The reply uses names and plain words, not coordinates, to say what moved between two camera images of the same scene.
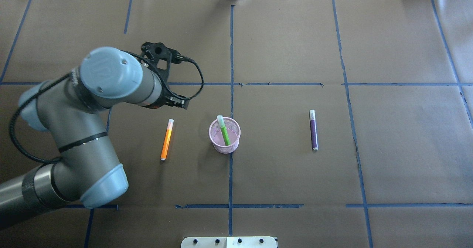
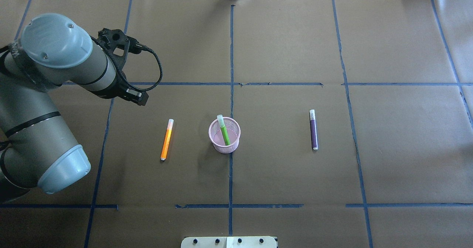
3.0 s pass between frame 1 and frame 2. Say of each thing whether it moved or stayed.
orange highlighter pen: stayed
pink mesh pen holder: stayed
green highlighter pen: stayed
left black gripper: moved
